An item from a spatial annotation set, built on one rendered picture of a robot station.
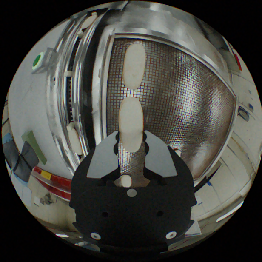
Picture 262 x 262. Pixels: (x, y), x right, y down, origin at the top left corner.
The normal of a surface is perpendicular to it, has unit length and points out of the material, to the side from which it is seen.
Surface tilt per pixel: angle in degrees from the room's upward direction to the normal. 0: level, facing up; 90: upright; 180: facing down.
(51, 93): 0
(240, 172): 90
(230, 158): 90
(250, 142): 90
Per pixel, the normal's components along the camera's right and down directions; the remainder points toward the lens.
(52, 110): 0.19, 0.48
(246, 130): -0.98, 0.00
